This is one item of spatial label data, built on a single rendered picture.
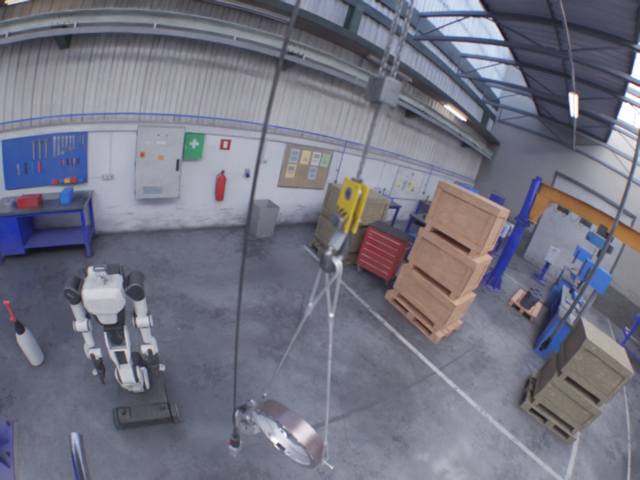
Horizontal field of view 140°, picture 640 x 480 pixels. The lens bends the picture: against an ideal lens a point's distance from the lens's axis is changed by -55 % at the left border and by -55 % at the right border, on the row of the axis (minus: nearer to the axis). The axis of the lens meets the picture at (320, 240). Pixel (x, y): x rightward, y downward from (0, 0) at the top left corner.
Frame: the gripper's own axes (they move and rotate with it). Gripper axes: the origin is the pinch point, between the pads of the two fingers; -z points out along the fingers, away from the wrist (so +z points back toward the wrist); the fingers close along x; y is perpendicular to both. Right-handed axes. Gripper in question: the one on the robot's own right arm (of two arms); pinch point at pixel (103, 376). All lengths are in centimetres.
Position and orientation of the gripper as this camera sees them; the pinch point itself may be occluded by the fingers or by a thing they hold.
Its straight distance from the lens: 225.3
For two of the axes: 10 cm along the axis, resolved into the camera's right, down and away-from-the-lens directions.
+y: 8.3, -0.4, 5.6
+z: 1.3, -9.6, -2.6
